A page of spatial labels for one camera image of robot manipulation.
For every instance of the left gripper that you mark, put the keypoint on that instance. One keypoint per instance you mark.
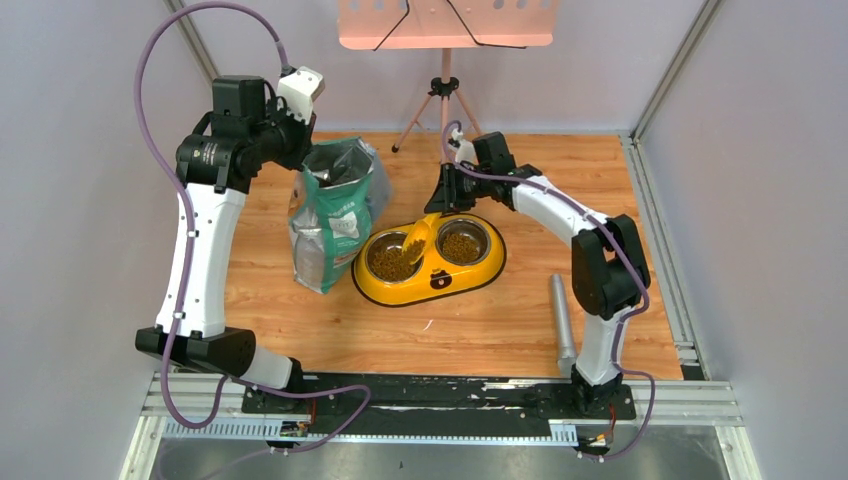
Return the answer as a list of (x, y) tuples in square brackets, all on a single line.
[(295, 142)]

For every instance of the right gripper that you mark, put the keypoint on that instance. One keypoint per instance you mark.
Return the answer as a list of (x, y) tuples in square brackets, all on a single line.
[(443, 201)]

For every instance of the yellow plastic scoop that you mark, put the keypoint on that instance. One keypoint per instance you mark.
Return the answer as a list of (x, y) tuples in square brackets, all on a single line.
[(417, 238)]

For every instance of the green pet food bag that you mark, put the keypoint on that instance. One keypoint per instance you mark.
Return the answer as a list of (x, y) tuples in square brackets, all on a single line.
[(328, 218)]

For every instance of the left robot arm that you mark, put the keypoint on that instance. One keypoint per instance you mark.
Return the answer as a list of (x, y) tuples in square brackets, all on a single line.
[(248, 126)]

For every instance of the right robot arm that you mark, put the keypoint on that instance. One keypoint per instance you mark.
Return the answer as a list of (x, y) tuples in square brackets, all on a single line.
[(609, 273)]

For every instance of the yellow double pet bowl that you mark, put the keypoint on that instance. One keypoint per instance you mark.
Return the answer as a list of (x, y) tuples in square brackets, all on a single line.
[(437, 277)]

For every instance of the blue wrapped package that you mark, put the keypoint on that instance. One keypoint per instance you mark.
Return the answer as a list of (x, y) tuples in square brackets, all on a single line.
[(380, 191)]

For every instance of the brown kibble in bowls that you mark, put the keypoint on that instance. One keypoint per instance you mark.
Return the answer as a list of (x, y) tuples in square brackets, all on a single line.
[(390, 262)]

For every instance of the pink music stand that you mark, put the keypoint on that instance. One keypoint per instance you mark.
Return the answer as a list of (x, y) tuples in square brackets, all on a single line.
[(444, 26)]

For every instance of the grey metal tube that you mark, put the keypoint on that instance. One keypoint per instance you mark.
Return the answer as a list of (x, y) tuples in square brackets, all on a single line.
[(567, 351)]

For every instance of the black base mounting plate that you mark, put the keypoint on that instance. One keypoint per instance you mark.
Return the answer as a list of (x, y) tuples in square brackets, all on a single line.
[(404, 403)]

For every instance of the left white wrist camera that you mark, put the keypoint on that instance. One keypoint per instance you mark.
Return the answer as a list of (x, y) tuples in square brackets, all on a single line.
[(298, 89)]

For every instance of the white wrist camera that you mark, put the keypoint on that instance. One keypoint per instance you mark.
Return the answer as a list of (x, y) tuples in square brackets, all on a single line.
[(461, 149), (298, 89)]

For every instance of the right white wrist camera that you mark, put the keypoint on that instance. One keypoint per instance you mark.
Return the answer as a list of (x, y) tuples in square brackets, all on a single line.
[(461, 149)]

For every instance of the slotted cable duct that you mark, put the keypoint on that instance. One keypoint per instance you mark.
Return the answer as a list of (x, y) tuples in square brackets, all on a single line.
[(277, 430)]

